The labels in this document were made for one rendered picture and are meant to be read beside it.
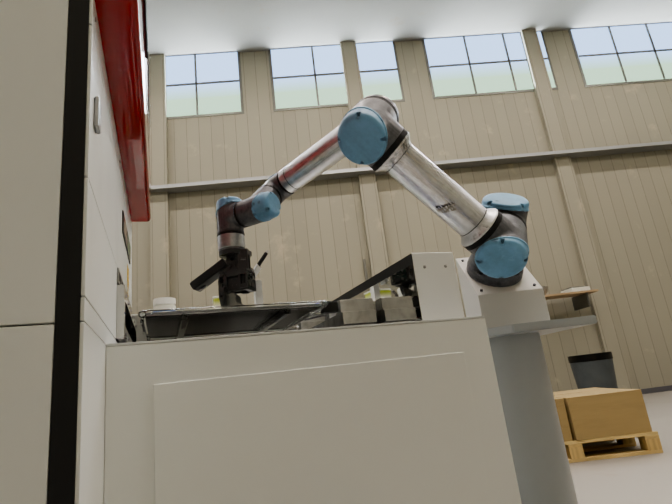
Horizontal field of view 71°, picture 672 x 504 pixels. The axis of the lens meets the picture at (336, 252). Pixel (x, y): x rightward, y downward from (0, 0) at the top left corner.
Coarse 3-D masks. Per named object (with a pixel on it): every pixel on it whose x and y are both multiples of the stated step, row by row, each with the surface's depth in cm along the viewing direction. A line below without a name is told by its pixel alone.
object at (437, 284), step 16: (416, 256) 92; (432, 256) 93; (448, 256) 95; (416, 272) 91; (432, 272) 92; (448, 272) 94; (432, 288) 91; (448, 288) 92; (432, 304) 90; (448, 304) 91
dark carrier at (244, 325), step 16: (160, 320) 95; (176, 320) 97; (192, 320) 100; (208, 320) 102; (224, 320) 105; (240, 320) 107; (256, 320) 110; (288, 320) 116; (160, 336) 118; (176, 336) 121
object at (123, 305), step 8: (120, 288) 82; (120, 296) 82; (120, 304) 82; (128, 304) 93; (120, 312) 81; (128, 312) 95; (120, 320) 81; (128, 320) 104; (120, 328) 81; (128, 328) 114; (120, 336) 80; (128, 336) 91
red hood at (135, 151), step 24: (96, 0) 58; (120, 0) 59; (144, 0) 86; (120, 24) 63; (144, 24) 90; (120, 48) 67; (144, 48) 87; (120, 72) 71; (144, 72) 85; (120, 96) 77; (144, 96) 82; (120, 120) 83; (144, 120) 85; (120, 144) 91; (144, 144) 93; (144, 168) 101; (144, 192) 113; (144, 216) 127
